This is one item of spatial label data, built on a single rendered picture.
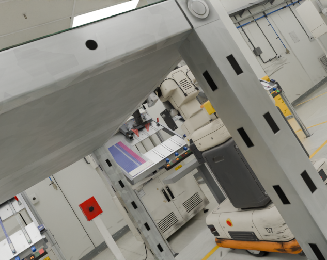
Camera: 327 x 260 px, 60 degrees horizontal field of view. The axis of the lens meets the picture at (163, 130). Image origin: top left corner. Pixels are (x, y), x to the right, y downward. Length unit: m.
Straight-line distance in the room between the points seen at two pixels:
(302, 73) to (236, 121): 7.41
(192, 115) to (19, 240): 1.51
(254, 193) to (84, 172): 3.15
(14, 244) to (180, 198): 1.49
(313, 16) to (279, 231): 5.37
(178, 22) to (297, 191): 0.14
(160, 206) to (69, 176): 1.86
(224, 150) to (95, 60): 1.39
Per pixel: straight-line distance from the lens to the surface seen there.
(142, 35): 0.19
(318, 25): 6.52
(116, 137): 2.93
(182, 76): 1.97
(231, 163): 1.56
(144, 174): 2.48
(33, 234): 2.38
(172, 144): 2.72
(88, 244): 4.34
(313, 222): 0.23
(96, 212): 2.48
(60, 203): 4.29
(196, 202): 3.01
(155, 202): 2.82
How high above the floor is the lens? 0.86
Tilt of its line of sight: 2 degrees up
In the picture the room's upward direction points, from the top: 32 degrees counter-clockwise
